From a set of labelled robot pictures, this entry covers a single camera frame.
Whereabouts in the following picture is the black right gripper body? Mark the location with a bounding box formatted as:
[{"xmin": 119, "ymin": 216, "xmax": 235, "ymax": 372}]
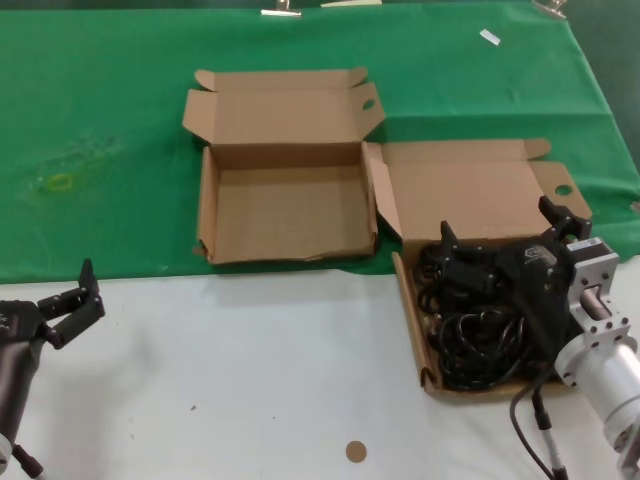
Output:
[{"xmin": 492, "ymin": 233, "xmax": 577, "ymax": 362}]

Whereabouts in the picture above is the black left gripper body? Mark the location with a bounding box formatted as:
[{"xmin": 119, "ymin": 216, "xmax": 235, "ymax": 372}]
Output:
[{"xmin": 0, "ymin": 299, "xmax": 50, "ymax": 351}]

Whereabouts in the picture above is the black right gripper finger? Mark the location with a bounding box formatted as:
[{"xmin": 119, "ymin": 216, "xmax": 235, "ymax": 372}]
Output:
[
  {"xmin": 538, "ymin": 196, "xmax": 594, "ymax": 247},
  {"xmin": 439, "ymin": 219, "xmax": 502, "ymax": 312}
]

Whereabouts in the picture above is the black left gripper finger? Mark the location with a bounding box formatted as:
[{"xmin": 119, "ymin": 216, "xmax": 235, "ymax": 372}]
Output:
[{"xmin": 37, "ymin": 258, "xmax": 107, "ymax": 350}]

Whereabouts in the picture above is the open brown cardboard box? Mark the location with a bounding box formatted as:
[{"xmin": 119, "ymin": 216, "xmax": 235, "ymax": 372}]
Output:
[{"xmin": 362, "ymin": 138, "xmax": 594, "ymax": 406}]

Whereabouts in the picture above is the cardboard box with torn edge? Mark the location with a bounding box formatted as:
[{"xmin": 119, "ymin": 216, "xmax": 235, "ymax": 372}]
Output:
[{"xmin": 180, "ymin": 67, "xmax": 386, "ymax": 265}]

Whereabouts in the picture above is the green table cloth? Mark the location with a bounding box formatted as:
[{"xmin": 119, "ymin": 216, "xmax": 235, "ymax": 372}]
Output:
[{"xmin": 0, "ymin": 2, "xmax": 640, "ymax": 282}]

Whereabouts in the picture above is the silver metal binder clip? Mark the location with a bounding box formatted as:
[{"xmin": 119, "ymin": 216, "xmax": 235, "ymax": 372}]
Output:
[
  {"xmin": 259, "ymin": 0, "xmax": 304, "ymax": 18},
  {"xmin": 531, "ymin": 0, "xmax": 569, "ymax": 21}
]

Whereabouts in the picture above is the tangled black power cables pile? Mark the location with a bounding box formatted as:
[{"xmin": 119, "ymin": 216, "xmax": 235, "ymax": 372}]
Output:
[{"xmin": 413, "ymin": 238, "xmax": 561, "ymax": 392}]

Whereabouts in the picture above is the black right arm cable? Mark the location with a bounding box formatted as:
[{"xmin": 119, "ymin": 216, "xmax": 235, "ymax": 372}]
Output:
[{"xmin": 509, "ymin": 367, "xmax": 570, "ymax": 480}]

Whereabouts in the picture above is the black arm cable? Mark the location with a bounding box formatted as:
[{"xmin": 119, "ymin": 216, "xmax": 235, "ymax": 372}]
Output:
[
  {"xmin": 509, "ymin": 367, "xmax": 570, "ymax": 480},
  {"xmin": 10, "ymin": 443, "xmax": 49, "ymax": 480}
]

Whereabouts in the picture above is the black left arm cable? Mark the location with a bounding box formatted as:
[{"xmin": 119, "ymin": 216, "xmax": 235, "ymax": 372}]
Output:
[{"xmin": 10, "ymin": 443, "xmax": 49, "ymax": 480}]

